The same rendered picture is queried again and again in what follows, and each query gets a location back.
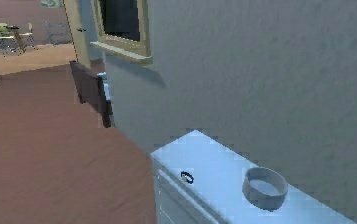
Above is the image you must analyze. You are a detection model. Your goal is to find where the beige room door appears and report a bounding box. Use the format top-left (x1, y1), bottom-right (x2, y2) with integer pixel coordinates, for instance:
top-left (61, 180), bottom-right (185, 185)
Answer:
top-left (62, 0), bottom-right (92, 69)

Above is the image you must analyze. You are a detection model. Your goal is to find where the dark brown bed frame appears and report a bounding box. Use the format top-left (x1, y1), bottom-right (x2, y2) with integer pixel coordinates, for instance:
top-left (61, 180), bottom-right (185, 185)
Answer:
top-left (68, 60), bottom-right (115, 129)

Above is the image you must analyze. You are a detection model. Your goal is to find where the white chair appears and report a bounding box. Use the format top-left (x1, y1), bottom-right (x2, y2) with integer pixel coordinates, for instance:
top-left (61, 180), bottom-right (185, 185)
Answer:
top-left (19, 22), bottom-right (38, 50)

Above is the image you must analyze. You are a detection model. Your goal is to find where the grey wire chair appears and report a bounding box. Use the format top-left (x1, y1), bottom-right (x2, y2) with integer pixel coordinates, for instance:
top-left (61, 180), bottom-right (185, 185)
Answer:
top-left (43, 19), bottom-right (73, 46)

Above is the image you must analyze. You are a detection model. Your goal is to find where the white chest of drawers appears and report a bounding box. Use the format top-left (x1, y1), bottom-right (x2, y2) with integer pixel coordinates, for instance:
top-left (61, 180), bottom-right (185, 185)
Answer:
top-left (150, 129), bottom-right (357, 224)

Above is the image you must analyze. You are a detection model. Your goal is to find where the grey round bowl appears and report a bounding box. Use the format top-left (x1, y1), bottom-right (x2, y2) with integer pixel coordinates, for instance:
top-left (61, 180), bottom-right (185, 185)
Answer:
top-left (241, 166), bottom-right (289, 212)

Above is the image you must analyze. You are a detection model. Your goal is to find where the green framed picture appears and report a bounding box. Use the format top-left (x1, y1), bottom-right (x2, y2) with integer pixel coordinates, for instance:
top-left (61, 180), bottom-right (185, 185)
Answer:
top-left (40, 0), bottom-right (64, 9)

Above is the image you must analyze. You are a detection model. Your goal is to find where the dark wooden table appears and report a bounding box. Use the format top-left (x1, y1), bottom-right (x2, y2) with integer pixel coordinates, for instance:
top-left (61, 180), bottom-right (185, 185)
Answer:
top-left (0, 25), bottom-right (27, 54)

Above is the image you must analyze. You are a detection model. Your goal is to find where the small black ring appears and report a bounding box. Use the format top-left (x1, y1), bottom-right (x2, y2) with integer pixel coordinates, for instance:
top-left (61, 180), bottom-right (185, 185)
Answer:
top-left (180, 170), bottom-right (195, 185)

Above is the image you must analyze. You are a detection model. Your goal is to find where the green chair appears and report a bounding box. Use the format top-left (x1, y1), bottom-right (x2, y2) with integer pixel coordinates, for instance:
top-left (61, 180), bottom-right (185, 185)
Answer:
top-left (0, 22), bottom-right (14, 54)

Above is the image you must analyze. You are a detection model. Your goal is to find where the window with beige frame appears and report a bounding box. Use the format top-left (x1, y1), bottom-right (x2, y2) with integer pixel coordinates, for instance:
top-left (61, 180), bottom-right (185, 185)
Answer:
top-left (89, 0), bottom-right (154, 66)

